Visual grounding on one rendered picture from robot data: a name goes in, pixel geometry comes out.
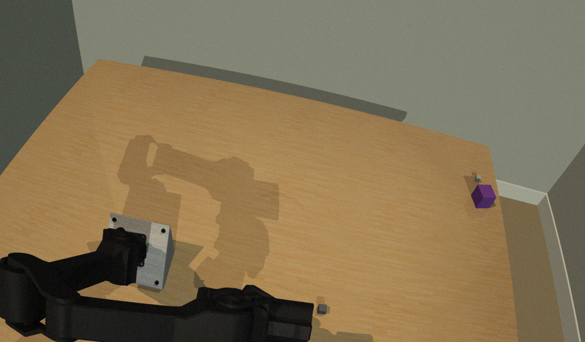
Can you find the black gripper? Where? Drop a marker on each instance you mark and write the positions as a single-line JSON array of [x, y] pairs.
[[253, 288]]

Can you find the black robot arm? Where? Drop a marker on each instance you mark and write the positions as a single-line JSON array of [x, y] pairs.
[[32, 289]]

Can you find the purple block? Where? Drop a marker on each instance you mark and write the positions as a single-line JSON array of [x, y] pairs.
[[483, 196]]

